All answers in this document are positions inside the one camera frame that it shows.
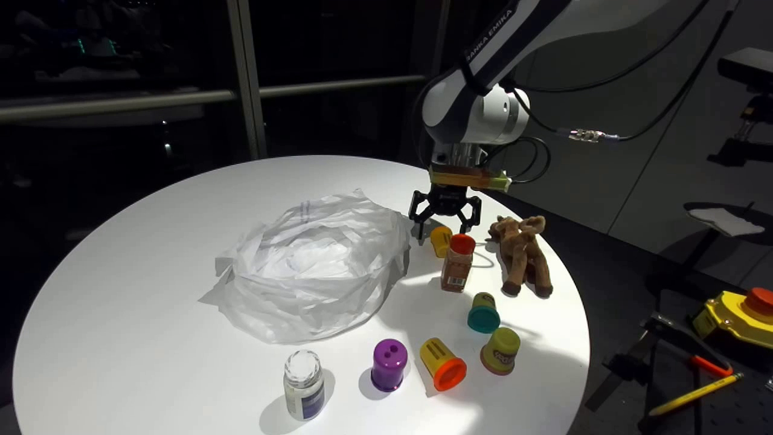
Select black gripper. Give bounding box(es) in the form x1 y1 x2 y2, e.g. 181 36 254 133
408 185 483 242

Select small yellow play-doh tub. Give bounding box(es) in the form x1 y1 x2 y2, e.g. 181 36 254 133
428 225 456 261

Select red-capped spice bottle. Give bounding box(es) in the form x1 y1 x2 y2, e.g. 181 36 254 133
439 232 479 295

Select teal-lidded green play-doh tub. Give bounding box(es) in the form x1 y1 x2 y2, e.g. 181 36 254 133
466 290 503 336

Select pink-lidded lime play-doh tub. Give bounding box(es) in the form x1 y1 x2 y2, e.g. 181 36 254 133
479 326 525 377

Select brown plush toy animal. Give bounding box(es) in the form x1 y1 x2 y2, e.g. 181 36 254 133
486 213 556 300

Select translucent white plastic bag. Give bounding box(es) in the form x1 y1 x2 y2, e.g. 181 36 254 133
197 190 414 346

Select orange-lidded yellow play-doh tub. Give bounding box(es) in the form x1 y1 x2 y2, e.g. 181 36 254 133
419 334 470 394

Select purple play-doh tub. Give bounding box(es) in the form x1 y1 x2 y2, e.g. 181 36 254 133
370 336 410 394

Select white pill bottle blue label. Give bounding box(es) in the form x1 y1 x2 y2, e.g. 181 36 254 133
283 347 328 422

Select black clamp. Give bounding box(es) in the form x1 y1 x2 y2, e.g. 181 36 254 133
602 351 656 391

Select black hand tool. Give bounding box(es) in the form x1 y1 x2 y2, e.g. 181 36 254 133
640 311 711 360

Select white paper sheet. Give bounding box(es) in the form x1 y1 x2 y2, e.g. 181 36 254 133
683 200 769 242

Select yellow pencil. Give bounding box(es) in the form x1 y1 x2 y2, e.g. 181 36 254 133
646 369 745 421

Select yellow emergency stop box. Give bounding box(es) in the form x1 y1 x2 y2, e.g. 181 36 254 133
694 284 773 351

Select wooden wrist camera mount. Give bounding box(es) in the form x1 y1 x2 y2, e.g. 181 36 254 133
428 162 515 196

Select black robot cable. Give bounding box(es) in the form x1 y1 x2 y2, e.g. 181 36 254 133
497 0 739 183

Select grey window frame post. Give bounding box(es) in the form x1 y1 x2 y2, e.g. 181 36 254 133
225 0 270 160

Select red-handled tool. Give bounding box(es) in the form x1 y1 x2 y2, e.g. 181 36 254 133
688 353 736 381

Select black camera stand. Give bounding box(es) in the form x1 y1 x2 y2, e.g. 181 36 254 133
707 46 773 167

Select grey window rail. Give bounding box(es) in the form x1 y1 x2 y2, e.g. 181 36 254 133
0 73 429 126

